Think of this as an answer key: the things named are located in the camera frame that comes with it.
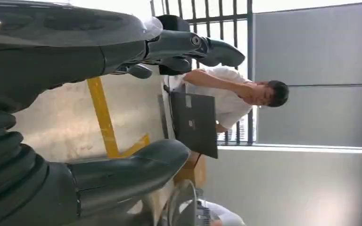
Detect black laptop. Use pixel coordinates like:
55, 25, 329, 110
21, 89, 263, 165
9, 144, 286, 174
168, 90, 219, 159

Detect person with laptop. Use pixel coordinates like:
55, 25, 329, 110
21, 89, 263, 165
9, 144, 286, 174
174, 67, 290, 134

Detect cardboard box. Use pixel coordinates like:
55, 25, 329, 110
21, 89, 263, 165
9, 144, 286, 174
173, 152, 207, 190

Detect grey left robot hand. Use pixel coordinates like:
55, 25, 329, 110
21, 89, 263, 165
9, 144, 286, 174
0, 0, 246, 226

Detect black bulky object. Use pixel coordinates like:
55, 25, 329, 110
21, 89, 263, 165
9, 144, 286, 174
156, 15, 193, 76

